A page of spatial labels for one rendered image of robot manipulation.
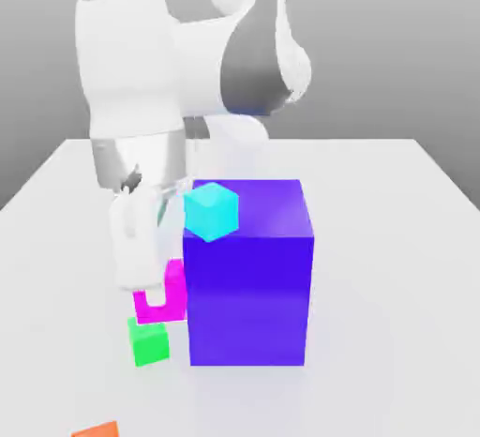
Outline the small cyan cube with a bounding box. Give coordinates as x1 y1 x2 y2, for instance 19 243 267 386
183 181 240 243

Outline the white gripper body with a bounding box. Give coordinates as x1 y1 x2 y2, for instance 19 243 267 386
109 183 177 292

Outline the small green cube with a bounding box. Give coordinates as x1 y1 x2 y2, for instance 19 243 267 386
127 316 171 368

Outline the small orange cube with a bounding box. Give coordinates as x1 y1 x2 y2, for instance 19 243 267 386
69 420 120 437

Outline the small magenta cube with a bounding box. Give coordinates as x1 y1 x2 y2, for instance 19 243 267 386
132 259 188 325

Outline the large blue box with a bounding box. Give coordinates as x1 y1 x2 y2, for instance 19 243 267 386
182 178 315 368

